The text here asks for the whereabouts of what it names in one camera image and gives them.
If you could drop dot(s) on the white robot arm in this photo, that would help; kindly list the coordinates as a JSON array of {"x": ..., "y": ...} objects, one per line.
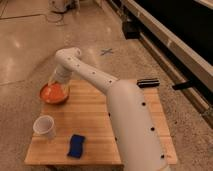
[{"x": 136, "y": 135}]

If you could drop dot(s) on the orange ceramic bowl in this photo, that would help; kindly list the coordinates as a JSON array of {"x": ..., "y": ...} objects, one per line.
[{"x": 54, "y": 93}]

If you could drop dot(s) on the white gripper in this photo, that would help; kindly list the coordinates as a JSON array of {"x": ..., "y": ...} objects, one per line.
[{"x": 61, "y": 76}]

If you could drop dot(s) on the black box on floor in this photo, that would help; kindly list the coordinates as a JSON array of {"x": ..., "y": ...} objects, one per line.
[{"x": 130, "y": 30}]

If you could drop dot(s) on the wooden table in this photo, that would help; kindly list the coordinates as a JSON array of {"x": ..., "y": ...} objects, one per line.
[{"x": 84, "y": 113}]

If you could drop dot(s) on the black bracket on rail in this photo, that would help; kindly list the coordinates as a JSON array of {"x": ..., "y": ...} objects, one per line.
[{"x": 184, "y": 85}]

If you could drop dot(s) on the white paper cup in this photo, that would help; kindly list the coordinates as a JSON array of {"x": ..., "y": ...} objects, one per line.
[{"x": 45, "y": 126}]

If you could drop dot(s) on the blue sponge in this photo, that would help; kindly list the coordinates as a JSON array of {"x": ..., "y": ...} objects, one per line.
[{"x": 76, "y": 146}]

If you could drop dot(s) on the black rectangular object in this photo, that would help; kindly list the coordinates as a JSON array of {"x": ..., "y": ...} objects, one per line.
[{"x": 147, "y": 83}]

